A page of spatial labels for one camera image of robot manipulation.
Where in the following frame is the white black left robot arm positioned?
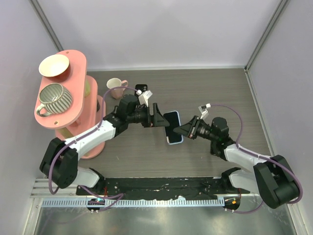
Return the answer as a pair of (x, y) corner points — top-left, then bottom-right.
(40, 94), (169, 195)

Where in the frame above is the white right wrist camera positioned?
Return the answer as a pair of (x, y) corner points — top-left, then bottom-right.
(198, 103), (211, 120)

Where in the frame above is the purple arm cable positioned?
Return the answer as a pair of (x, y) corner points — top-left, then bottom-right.
(48, 85), (141, 195)
(207, 104), (304, 213)

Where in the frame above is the pink mug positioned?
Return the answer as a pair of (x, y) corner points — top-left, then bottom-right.
(107, 78), (128, 99)

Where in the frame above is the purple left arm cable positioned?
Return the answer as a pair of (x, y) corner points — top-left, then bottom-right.
(48, 85), (141, 195)

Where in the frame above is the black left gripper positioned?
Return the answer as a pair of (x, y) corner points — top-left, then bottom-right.
(127, 103), (169, 128)

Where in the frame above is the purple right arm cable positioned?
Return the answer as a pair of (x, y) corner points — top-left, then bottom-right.
(207, 104), (304, 213)

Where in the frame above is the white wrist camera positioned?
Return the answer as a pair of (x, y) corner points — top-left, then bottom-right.
(135, 90), (153, 107)
(198, 103), (211, 120)

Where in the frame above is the white bowl red outside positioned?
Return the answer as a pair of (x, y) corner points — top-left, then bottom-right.
(39, 54), (70, 81)

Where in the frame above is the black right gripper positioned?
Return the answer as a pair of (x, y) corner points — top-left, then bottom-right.
(174, 116), (218, 142)

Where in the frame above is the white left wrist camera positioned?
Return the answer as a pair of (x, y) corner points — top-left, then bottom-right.
(135, 90), (153, 107)

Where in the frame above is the black phone case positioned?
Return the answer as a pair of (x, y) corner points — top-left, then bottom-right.
(135, 84), (148, 93)

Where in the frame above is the grey striped mug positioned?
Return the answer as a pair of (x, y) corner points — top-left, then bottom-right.
(36, 83), (73, 117)

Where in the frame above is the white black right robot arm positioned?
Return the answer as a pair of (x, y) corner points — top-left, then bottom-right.
(174, 116), (303, 209)

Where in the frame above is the aluminium frame rail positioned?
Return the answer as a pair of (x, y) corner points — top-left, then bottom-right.
(31, 177), (250, 210)

